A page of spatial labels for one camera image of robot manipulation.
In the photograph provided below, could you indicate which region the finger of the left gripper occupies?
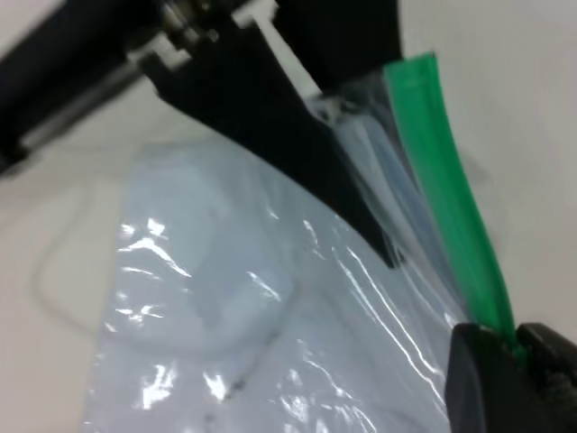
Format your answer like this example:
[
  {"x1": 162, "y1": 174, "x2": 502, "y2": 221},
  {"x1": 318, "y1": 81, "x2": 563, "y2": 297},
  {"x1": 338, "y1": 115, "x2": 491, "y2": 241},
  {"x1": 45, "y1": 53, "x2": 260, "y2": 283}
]
[
  {"x1": 142, "y1": 21, "x2": 408, "y2": 271},
  {"x1": 273, "y1": 0, "x2": 406, "y2": 95}
]

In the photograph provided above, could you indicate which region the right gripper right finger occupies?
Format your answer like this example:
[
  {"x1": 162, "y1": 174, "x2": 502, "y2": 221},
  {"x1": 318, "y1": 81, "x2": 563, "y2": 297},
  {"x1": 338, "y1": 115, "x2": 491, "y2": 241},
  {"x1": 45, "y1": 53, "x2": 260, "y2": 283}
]
[{"x1": 517, "y1": 321, "x2": 577, "y2": 433}]

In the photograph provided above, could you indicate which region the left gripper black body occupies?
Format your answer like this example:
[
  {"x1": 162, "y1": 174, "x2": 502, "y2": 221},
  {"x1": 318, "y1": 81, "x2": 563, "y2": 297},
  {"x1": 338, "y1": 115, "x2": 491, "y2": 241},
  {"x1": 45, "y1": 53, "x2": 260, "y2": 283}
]
[{"x1": 0, "y1": 0, "x2": 277, "y2": 173}]

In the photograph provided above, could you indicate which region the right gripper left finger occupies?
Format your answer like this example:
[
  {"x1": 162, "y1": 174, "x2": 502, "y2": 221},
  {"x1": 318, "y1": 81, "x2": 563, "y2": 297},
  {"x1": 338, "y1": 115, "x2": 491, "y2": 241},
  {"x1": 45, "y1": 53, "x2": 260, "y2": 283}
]
[{"x1": 444, "y1": 321, "x2": 556, "y2": 433}]

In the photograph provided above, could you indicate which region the clear plastic zip bag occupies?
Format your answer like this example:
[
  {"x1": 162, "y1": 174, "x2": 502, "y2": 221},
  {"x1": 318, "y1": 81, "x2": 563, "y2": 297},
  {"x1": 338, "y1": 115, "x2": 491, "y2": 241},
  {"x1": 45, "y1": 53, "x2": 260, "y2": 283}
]
[{"x1": 80, "y1": 51, "x2": 517, "y2": 433}]

